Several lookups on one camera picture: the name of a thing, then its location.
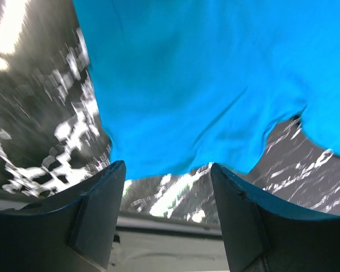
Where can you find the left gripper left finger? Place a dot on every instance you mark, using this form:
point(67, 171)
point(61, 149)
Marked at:
point(72, 230)

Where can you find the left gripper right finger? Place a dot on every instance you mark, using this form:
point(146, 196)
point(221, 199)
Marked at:
point(262, 232)

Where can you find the blue t shirt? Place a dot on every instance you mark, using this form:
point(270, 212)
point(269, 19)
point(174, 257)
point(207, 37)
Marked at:
point(180, 84)

